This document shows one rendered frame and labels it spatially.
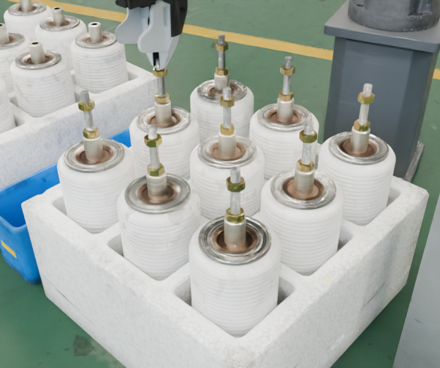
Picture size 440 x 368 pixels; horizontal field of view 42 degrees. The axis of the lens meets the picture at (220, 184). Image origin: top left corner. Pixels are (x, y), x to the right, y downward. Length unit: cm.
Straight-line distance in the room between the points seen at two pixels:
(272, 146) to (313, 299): 23
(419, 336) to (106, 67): 67
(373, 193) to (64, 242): 39
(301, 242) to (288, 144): 17
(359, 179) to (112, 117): 50
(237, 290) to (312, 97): 89
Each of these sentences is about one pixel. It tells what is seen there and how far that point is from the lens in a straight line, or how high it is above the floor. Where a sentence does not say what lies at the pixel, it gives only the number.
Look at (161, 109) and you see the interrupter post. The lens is 78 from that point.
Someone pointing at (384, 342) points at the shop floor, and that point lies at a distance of 85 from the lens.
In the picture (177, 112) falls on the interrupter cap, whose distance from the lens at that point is 81.
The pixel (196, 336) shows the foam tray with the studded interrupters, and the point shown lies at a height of 18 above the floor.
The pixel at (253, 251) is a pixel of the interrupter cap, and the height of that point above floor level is 25.
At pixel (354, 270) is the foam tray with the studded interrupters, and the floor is 17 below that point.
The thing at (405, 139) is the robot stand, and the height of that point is 11.
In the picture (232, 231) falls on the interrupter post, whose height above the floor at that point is 27.
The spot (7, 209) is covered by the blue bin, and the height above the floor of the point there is 8.
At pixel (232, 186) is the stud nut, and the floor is 33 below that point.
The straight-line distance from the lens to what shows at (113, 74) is 106.
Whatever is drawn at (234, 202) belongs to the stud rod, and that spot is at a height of 30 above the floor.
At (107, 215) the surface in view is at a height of 19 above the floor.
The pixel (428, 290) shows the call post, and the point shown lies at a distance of 70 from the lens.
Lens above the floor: 65
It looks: 36 degrees down
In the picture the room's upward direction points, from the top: 1 degrees counter-clockwise
